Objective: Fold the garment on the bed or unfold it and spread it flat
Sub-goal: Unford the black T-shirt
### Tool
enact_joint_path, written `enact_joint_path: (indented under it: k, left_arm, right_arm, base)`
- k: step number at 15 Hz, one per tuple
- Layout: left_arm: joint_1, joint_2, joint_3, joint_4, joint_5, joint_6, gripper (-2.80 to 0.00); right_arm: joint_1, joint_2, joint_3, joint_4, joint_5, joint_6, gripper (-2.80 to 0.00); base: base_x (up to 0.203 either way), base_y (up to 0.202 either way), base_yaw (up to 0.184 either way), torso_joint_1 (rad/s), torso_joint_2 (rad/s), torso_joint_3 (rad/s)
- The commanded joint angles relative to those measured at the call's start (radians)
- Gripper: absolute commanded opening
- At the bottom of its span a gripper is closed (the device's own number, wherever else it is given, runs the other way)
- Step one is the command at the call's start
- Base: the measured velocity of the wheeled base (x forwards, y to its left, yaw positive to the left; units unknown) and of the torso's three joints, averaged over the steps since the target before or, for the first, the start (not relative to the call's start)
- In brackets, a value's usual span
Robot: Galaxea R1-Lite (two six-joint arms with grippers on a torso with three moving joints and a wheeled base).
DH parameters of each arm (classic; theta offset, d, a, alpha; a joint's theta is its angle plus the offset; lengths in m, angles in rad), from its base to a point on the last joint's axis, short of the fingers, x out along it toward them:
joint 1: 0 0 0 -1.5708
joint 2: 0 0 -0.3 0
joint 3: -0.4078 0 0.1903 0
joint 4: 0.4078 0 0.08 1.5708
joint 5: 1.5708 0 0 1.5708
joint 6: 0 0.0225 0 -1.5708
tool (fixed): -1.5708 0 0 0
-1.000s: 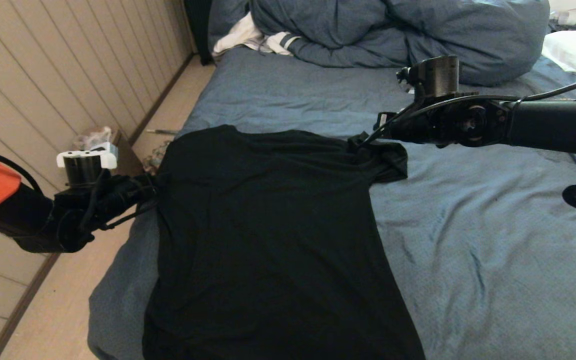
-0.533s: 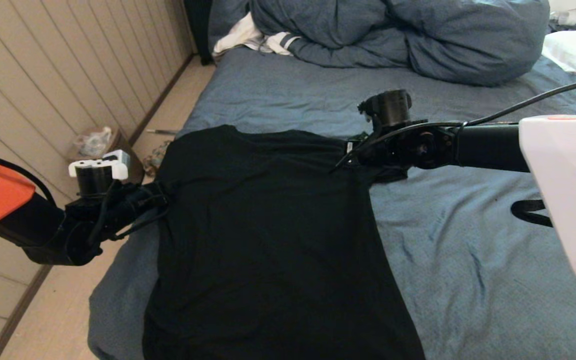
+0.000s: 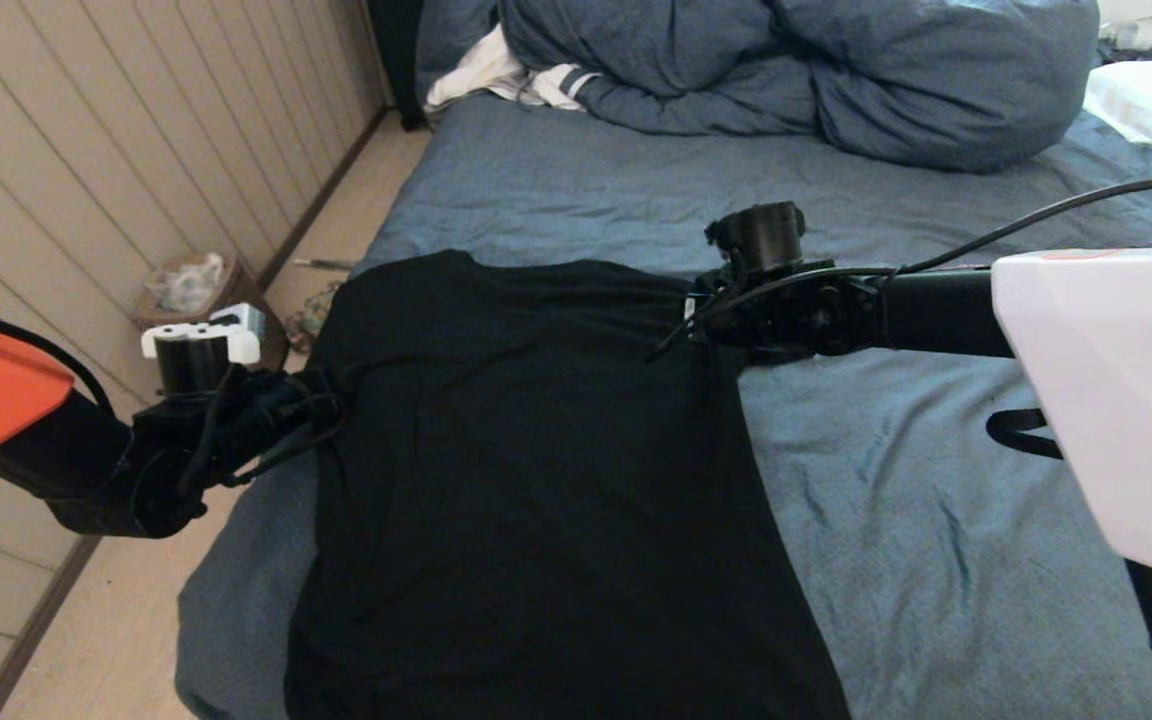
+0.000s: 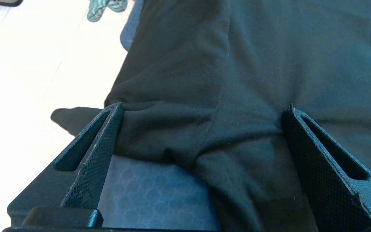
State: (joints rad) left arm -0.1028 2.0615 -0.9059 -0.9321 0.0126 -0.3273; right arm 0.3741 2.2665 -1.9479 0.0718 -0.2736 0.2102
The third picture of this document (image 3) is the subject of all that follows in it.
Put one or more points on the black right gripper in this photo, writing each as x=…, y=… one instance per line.
x=716, y=320

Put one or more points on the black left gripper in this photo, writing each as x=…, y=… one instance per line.
x=306, y=400

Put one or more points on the black printed T-shirt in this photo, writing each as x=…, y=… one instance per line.
x=536, y=500

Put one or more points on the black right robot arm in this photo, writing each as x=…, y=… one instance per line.
x=936, y=310

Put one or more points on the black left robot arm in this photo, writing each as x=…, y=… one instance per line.
x=96, y=470

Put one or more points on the patterned cloth item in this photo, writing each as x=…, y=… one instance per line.
x=316, y=315

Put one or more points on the white left wrist joint cover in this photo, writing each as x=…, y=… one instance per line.
x=236, y=345

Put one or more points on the brown trash bin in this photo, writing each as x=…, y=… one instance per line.
x=246, y=295

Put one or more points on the clear plastic bin bag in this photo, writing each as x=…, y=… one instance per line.
x=186, y=285

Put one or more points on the blue bunched duvet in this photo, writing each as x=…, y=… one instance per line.
x=836, y=70

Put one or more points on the blue bed sheet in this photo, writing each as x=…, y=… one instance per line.
x=936, y=550

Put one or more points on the white striped garment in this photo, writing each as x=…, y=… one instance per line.
x=476, y=75

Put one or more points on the black bedside furniture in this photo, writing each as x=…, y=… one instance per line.
x=396, y=60

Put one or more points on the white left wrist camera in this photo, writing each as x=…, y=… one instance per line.
x=241, y=318

